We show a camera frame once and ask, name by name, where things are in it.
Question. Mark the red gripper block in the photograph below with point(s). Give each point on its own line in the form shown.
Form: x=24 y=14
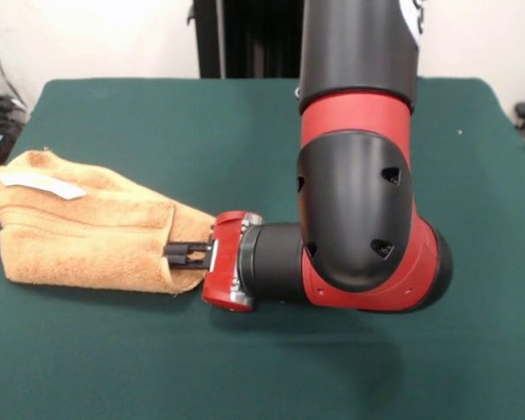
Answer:
x=223 y=262

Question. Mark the tan terry towel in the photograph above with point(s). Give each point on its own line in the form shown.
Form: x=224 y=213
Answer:
x=83 y=245

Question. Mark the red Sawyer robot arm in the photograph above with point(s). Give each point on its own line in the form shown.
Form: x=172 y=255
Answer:
x=354 y=175

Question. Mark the dark green table cloth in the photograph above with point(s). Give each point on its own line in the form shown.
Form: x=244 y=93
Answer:
x=157 y=350

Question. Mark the black equipment pile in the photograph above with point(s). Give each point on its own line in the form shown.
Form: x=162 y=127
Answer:
x=6 y=122

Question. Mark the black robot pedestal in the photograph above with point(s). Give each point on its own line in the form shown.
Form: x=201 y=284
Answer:
x=249 y=39

